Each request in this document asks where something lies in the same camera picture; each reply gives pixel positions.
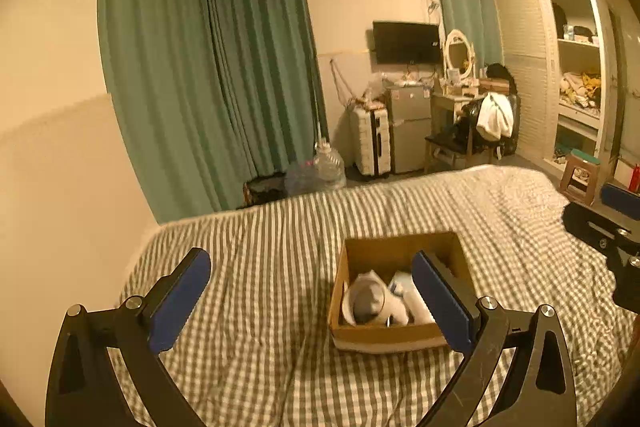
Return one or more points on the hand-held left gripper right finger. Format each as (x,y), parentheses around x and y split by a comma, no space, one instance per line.
(442,302)

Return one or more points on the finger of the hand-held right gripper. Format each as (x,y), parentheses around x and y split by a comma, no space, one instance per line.
(622,199)
(585,219)

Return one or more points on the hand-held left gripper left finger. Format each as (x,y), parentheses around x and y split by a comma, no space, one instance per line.
(181,303)

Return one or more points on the white sock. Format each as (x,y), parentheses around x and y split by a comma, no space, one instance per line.
(347,302)
(402,308)

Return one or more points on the cardboard box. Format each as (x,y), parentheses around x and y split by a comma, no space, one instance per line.
(380,338)

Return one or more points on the red bottle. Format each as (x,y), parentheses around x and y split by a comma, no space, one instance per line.
(635,177)

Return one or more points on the small wooden stool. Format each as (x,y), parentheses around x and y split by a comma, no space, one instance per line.
(580,167)

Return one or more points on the checked blanket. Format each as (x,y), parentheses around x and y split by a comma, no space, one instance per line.
(250,257)

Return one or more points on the white garment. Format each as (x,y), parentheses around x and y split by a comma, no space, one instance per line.
(495,114)

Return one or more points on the dark basket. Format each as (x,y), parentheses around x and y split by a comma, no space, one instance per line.
(265,192)

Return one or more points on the black seat bench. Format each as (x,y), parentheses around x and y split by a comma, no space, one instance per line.
(445,142)

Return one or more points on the black bag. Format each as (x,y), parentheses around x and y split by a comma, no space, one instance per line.
(500,74)

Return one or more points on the white wardrobe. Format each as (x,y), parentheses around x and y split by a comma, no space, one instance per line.
(525,57)

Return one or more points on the clear water bottle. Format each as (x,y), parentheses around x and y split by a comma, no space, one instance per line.
(330,167)

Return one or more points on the white suitcase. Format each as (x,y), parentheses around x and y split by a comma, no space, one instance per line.
(367,142)

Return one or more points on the grey small fridge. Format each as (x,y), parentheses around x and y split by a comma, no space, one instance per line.
(407,127)

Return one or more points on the chair with white clothes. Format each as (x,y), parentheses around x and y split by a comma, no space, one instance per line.
(445,104)

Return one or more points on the oval white mirror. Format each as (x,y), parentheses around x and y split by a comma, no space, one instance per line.
(459,54)

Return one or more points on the wide green curtain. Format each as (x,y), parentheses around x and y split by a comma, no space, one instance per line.
(190,82)

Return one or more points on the narrow green curtain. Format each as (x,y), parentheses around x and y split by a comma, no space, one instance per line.
(465,7)

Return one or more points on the black wall television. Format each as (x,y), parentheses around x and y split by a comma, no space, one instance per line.
(405,42)

